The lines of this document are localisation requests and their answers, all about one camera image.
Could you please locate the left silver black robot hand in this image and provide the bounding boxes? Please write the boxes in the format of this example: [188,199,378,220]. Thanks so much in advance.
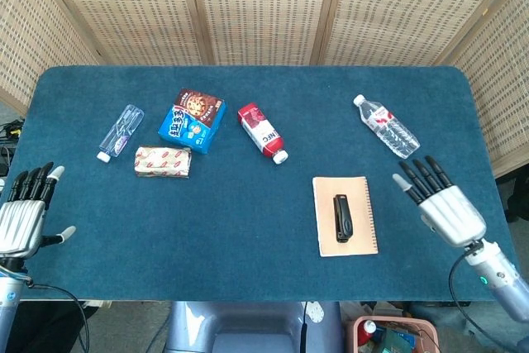
[0,161,78,265]

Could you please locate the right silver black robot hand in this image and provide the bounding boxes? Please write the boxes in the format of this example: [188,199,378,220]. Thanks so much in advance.
[392,155,488,248]

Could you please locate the black stapler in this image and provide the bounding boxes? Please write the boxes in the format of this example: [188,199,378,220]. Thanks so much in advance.
[333,193,355,244]

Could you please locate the clear water bottle red label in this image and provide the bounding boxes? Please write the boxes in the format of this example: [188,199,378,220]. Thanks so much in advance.
[352,94,422,160]

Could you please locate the kraft spiral notebook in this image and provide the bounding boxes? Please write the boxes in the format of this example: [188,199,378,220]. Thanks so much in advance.
[312,175,379,258]

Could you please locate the clear bottle purple label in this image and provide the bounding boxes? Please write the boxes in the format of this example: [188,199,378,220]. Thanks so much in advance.
[96,103,145,163]

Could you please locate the small red bottle white cap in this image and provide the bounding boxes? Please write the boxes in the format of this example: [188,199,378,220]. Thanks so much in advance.
[357,320,377,346]

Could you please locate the red juice carton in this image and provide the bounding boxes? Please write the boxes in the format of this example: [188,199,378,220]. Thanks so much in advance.
[237,103,289,165]

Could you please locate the black bag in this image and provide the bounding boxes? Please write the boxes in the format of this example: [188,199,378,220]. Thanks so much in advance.
[494,174,529,222]

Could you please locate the white plastic bag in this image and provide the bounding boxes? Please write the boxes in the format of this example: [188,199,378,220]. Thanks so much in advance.
[80,301,113,324]

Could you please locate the green box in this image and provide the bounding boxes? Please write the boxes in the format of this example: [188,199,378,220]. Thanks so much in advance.
[374,327,419,353]

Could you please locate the gold red wrapped snack pack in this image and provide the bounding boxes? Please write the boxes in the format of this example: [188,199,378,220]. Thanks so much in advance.
[133,145,193,179]

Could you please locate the pink plastic basket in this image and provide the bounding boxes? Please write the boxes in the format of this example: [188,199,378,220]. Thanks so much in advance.
[345,314,440,353]

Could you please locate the white perforated disc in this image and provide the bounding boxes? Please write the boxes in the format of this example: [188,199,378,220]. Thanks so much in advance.
[306,301,325,323]

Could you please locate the blue cookie box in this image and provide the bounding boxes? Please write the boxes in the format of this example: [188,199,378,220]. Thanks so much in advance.
[157,88,227,155]

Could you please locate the blue felt table cloth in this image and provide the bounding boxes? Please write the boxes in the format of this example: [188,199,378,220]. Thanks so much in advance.
[0,64,513,303]

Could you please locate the blue-grey robot torso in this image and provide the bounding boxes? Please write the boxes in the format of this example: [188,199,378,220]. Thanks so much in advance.
[165,300,344,353]

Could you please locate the woven bamboo folding screen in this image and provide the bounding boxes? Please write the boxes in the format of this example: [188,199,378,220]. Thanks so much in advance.
[0,0,529,179]

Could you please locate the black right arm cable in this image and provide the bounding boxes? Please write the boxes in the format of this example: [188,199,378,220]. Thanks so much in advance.
[449,245,529,348]

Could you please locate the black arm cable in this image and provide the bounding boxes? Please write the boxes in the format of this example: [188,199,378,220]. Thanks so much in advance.
[449,245,529,348]
[22,276,91,353]

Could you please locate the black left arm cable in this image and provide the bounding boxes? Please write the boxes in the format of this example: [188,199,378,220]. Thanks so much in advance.
[22,276,91,353]

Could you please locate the black yellow cable clutter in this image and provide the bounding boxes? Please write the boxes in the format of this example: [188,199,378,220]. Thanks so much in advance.
[0,119,25,141]

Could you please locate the black torso cable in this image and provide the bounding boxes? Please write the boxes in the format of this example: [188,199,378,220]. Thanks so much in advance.
[299,301,309,353]

